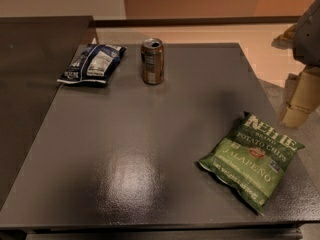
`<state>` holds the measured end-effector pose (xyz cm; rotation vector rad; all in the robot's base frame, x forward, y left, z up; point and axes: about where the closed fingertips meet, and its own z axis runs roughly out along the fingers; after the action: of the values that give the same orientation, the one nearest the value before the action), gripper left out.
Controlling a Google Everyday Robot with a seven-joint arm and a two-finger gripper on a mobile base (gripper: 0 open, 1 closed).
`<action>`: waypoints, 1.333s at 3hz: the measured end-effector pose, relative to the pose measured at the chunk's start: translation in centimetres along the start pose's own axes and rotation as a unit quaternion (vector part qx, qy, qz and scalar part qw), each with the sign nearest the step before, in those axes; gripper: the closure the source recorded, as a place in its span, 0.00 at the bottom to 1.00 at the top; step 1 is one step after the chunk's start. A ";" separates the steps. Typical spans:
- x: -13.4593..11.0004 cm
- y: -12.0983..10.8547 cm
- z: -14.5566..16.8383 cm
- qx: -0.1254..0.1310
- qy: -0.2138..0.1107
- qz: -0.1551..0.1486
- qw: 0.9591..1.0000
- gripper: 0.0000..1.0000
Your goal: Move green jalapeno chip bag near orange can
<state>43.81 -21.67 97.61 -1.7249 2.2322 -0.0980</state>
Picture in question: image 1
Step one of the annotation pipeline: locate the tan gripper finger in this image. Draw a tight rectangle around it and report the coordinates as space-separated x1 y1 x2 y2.
278 73 298 122
281 71 320 129

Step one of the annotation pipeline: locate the green jalapeno chip bag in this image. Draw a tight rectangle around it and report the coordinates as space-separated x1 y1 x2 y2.
199 112 304 213

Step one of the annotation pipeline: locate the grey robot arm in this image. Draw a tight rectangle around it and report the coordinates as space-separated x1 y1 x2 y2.
274 0 320 128

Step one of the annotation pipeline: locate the orange soda can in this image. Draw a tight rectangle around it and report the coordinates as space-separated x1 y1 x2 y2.
141 38 164 85

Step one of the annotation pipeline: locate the dark blue chip bag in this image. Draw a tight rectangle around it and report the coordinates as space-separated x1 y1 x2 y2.
58 44 127 84

